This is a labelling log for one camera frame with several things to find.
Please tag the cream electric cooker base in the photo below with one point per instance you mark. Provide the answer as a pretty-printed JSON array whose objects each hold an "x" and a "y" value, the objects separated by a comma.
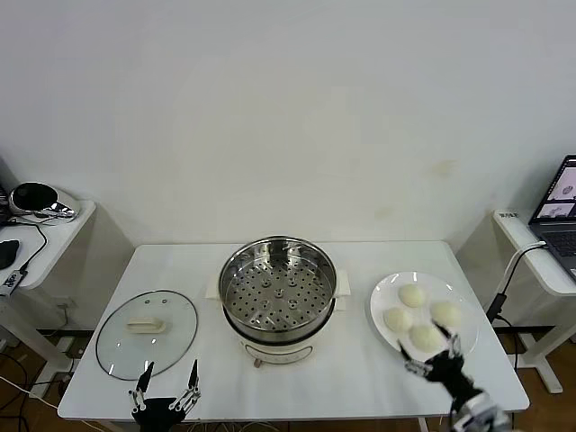
[{"x": 274, "y": 348}]

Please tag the white wall socket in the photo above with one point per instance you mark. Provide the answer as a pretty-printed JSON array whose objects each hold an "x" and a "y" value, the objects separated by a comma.
[{"x": 63, "y": 304}]

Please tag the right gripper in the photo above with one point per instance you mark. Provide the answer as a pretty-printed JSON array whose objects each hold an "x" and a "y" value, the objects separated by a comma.
[{"x": 450, "y": 369}]

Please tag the grey open laptop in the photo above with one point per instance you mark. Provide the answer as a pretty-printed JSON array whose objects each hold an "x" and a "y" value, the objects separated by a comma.
[{"x": 558, "y": 243}]

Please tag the perforated steel steamer basket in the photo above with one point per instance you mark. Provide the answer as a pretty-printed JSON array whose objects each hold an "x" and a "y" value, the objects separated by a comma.
[{"x": 252, "y": 310}]

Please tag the white side table with mouse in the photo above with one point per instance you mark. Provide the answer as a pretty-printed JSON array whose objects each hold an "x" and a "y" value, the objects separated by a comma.
[{"x": 67, "y": 238}]

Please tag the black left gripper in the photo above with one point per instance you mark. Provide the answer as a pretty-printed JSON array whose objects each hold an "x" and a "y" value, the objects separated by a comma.
[{"x": 155, "y": 411}]

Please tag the white round plate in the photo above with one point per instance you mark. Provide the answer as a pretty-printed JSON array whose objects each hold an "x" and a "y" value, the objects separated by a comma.
[{"x": 450, "y": 288}]

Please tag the white steamed baozi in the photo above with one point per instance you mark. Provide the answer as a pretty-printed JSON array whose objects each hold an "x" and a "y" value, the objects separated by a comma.
[
  {"x": 411, "y": 295},
  {"x": 446, "y": 311},
  {"x": 398, "y": 319},
  {"x": 423, "y": 338}
]

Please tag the small printed label sticker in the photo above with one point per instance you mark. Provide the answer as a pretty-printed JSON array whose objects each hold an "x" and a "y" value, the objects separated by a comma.
[{"x": 508, "y": 215}]

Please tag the black computer mouse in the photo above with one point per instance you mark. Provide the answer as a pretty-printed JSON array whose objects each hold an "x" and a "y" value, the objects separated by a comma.
[{"x": 9, "y": 254}]

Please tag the white side table with label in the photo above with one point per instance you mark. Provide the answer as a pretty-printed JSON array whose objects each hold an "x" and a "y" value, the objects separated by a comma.
[{"x": 540, "y": 270}]

